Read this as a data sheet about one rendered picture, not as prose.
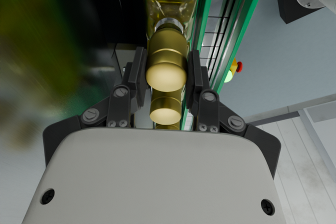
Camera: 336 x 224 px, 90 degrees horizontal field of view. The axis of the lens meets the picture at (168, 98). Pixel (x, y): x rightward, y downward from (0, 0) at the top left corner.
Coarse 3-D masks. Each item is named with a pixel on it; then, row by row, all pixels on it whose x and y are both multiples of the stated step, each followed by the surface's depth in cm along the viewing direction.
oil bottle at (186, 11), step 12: (144, 0) 17; (156, 0) 16; (168, 0) 16; (180, 0) 16; (192, 0) 16; (144, 12) 17; (156, 12) 16; (168, 12) 16; (180, 12) 16; (192, 12) 17; (192, 24) 18
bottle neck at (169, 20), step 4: (160, 20) 16; (164, 20) 16; (168, 20) 16; (172, 20) 16; (176, 20) 16; (156, 24) 17; (160, 24) 16; (164, 24) 16; (168, 24) 16; (172, 24) 16; (176, 24) 16; (180, 24) 17; (156, 28) 16; (160, 28) 15; (176, 28) 16; (180, 28) 16
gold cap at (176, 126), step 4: (156, 124) 23; (160, 124) 22; (164, 124) 22; (168, 124) 22; (172, 124) 22; (176, 124) 22; (156, 128) 22; (160, 128) 22; (164, 128) 21; (168, 128) 21; (172, 128) 22; (176, 128) 22
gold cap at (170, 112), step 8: (152, 88) 20; (152, 96) 18; (160, 96) 17; (168, 96) 17; (176, 96) 18; (152, 104) 17; (160, 104) 17; (168, 104) 17; (176, 104) 17; (152, 112) 17; (160, 112) 17; (168, 112) 17; (176, 112) 17; (152, 120) 18; (160, 120) 18; (168, 120) 18; (176, 120) 18
